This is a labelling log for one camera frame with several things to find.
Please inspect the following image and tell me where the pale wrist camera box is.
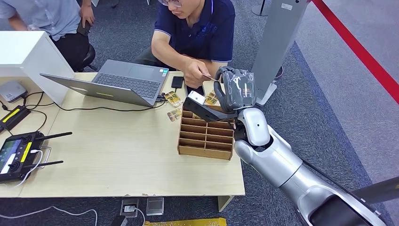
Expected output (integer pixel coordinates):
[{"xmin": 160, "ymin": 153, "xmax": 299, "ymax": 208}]
[{"xmin": 187, "ymin": 90, "xmax": 207, "ymax": 106}]

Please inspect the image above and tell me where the person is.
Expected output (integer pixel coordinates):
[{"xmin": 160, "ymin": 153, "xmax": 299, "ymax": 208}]
[
  {"xmin": 0, "ymin": 0, "xmax": 96, "ymax": 73},
  {"xmin": 132, "ymin": 0, "xmax": 236, "ymax": 89}
]

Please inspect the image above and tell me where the black stool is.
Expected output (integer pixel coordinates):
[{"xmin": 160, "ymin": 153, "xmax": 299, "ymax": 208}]
[{"xmin": 73, "ymin": 43, "xmax": 98, "ymax": 73}]

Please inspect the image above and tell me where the dark grey metal bar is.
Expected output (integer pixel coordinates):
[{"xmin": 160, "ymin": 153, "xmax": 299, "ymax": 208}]
[{"xmin": 352, "ymin": 176, "xmax": 399, "ymax": 205}]

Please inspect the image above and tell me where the black pole base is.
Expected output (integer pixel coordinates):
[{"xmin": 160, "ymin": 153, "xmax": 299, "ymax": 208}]
[{"xmin": 251, "ymin": 0, "xmax": 269, "ymax": 17}]

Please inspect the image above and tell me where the black device with yellow stripe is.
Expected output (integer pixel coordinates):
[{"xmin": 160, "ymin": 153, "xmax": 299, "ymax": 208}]
[{"xmin": 0, "ymin": 105, "xmax": 31, "ymax": 133}]

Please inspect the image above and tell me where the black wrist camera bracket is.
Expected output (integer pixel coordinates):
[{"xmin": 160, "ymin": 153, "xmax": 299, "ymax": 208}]
[{"xmin": 183, "ymin": 97, "xmax": 239, "ymax": 123}]

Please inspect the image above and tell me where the black desk cable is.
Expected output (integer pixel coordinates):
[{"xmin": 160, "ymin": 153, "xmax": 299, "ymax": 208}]
[
  {"xmin": 23, "ymin": 91, "xmax": 55, "ymax": 110},
  {"xmin": 29, "ymin": 110, "xmax": 48, "ymax": 132}
]

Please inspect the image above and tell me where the white cabinet box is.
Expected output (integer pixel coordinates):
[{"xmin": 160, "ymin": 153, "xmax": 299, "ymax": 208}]
[{"xmin": 0, "ymin": 31, "xmax": 76, "ymax": 106}]

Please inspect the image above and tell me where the small black box device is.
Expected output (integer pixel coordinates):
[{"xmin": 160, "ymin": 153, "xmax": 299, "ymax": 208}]
[{"xmin": 171, "ymin": 76, "xmax": 184, "ymax": 90}]

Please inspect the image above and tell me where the white floor cable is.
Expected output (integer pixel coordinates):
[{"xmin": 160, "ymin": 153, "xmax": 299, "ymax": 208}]
[{"xmin": 0, "ymin": 206, "xmax": 98, "ymax": 226}]

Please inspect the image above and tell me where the black remote controller with antennas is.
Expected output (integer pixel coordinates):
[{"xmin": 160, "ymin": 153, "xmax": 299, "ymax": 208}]
[{"xmin": 0, "ymin": 131, "xmax": 73, "ymax": 184}]

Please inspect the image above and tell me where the black smartphone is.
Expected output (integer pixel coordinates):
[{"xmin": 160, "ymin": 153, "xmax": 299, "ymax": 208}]
[{"xmin": 184, "ymin": 83, "xmax": 206, "ymax": 97}]

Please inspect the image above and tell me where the floor power socket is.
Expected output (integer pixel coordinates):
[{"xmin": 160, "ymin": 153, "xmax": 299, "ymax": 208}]
[{"xmin": 120, "ymin": 198, "xmax": 140, "ymax": 219}]

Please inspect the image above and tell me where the metal floor plate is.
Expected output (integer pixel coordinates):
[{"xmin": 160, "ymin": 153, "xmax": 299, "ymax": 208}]
[{"xmin": 145, "ymin": 196, "xmax": 165, "ymax": 217}]

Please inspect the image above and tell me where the black power adapter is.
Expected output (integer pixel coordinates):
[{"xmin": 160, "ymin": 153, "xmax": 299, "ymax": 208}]
[{"xmin": 111, "ymin": 215, "xmax": 128, "ymax": 226}]

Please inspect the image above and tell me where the red barrier belt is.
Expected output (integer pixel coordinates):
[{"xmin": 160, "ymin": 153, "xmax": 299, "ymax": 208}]
[{"xmin": 311, "ymin": 0, "xmax": 399, "ymax": 106}]

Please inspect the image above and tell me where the black handheld phone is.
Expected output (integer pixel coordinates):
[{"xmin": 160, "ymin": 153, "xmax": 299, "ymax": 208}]
[{"xmin": 76, "ymin": 18, "xmax": 92, "ymax": 37}]

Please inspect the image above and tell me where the grey kiosk stand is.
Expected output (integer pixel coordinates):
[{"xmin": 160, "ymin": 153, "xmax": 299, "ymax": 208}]
[{"xmin": 251, "ymin": 0, "xmax": 309, "ymax": 107}]

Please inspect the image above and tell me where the person's right hand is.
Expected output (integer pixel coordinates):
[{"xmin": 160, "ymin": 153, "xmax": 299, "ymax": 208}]
[{"xmin": 182, "ymin": 59, "xmax": 212, "ymax": 89}]

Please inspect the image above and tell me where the person's hand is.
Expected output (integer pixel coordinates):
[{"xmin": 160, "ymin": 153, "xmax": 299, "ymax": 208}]
[{"xmin": 80, "ymin": 3, "xmax": 96, "ymax": 28}]

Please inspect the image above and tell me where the beige desk leg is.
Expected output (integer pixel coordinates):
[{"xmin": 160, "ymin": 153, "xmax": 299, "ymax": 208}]
[{"xmin": 217, "ymin": 195, "xmax": 235, "ymax": 213}]

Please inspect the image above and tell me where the yellow printed card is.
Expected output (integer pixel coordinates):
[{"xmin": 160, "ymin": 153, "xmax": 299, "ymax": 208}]
[
  {"xmin": 166, "ymin": 108, "xmax": 182, "ymax": 122},
  {"xmin": 163, "ymin": 90, "xmax": 184, "ymax": 108},
  {"xmin": 204, "ymin": 90, "xmax": 219, "ymax": 107}
]

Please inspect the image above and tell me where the small white router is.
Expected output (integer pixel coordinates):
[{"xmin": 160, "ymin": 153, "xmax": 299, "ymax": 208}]
[{"xmin": 0, "ymin": 81, "xmax": 28, "ymax": 104}]

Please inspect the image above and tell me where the white socket cable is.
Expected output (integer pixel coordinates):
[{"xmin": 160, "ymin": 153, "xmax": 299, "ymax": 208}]
[{"xmin": 126, "ymin": 206, "xmax": 146, "ymax": 226}]

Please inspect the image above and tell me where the white controller cable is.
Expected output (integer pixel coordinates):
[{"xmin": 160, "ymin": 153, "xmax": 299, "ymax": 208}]
[{"xmin": 14, "ymin": 149, "xmax": 43, "ymax": 188}]

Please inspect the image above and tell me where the brown slotted card holder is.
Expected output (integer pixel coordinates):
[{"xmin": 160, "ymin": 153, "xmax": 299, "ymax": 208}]
[{"xmin": 177, "ymin": 105, "xmax": 236, "ymax": 161}]

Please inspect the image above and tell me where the grey laptop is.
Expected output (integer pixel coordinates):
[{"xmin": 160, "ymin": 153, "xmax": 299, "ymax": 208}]
[{"xmin": 40, "ymin": 59, "xmax": 169, "ymax": 108}]

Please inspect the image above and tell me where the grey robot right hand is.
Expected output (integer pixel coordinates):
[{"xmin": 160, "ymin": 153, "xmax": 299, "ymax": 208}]
[{"xmin": 213, "ymin": 66, "xmax": 257, "ymax": 113}]

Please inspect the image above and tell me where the black laptop cable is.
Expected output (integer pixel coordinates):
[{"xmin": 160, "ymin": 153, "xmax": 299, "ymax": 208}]
[{"xmin": 53, "ymin": 100, "xmax": 167, "ymax": 113}]

